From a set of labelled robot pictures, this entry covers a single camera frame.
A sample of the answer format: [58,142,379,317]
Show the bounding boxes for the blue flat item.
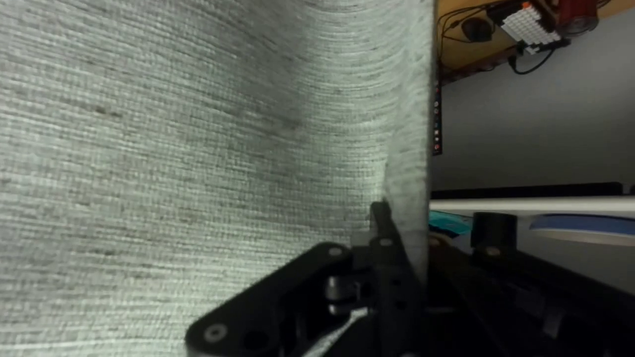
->
[526,212,635,249]

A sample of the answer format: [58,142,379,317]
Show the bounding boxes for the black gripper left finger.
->
[183,200,427,357]

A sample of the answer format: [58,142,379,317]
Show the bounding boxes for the white gridded device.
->
[498,2,560,49]

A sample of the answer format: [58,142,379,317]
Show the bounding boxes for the wooden top desk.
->
[435,0,635,85]

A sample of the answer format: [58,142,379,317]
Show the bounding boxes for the grey woven curtain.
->
[0,0,439,357]

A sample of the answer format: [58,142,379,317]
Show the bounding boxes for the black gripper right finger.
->
[425,212,635,357]

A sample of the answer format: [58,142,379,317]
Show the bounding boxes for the red cup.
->
[550,0,603,35]

